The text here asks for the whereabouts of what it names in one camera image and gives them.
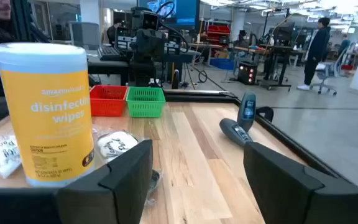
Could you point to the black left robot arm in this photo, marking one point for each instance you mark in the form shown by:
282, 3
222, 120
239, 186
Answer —
141, 71

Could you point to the red plastic basket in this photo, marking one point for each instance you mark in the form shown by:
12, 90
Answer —
108, 101

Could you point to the large blue display screen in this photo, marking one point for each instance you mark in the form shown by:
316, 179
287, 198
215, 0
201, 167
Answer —
185, 12

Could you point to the green plastic basket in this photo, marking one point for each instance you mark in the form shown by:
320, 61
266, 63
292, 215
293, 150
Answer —
145, 102

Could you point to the grey office chair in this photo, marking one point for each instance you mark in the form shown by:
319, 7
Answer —
325, 71

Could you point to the black keyboard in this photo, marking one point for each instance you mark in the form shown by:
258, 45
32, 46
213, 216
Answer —
110, 53

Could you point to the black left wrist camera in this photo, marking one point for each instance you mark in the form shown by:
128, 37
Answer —
150, 21

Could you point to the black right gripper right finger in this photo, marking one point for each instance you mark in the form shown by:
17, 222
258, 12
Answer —
275, 186

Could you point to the black computer case red lights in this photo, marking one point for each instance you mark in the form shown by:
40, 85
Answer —
247, 73

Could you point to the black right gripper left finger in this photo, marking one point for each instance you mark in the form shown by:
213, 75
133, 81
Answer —
120, 186

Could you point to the red storage shelf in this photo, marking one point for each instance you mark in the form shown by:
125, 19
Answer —
217, 31

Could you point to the black standing desk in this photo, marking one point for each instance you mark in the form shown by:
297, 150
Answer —
275, 49

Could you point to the white vanity pack bag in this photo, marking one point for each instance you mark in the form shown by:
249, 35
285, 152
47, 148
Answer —
117, 144
2, 155

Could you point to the blue storage bin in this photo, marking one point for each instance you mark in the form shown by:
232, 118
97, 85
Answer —
222, 63

